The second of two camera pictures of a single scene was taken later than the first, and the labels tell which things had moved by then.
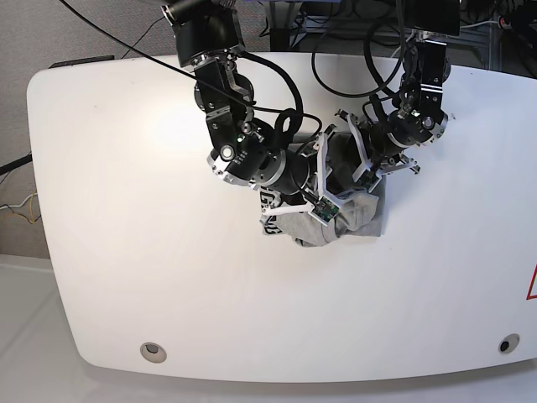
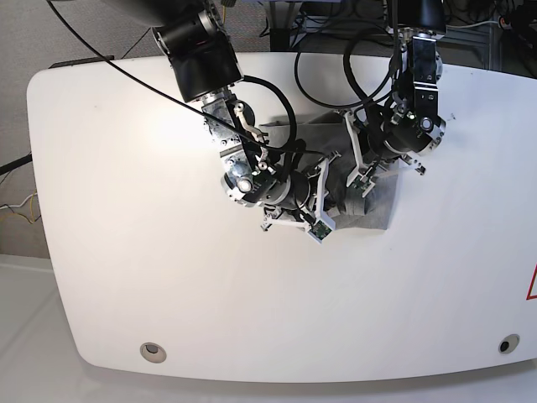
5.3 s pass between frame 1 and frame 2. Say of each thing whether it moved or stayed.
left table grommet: stayed
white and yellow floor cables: stayed
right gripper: moved
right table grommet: stayed
